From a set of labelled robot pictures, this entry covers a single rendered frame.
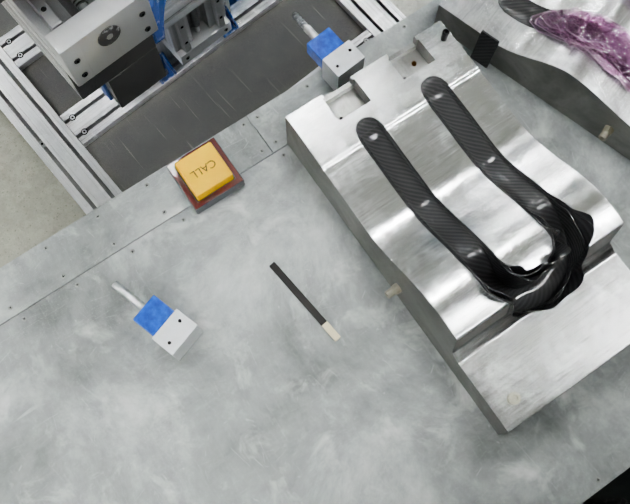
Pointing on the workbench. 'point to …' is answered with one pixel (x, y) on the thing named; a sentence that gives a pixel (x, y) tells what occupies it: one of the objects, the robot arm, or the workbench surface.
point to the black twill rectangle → (484, 49)
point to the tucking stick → (305, 301)
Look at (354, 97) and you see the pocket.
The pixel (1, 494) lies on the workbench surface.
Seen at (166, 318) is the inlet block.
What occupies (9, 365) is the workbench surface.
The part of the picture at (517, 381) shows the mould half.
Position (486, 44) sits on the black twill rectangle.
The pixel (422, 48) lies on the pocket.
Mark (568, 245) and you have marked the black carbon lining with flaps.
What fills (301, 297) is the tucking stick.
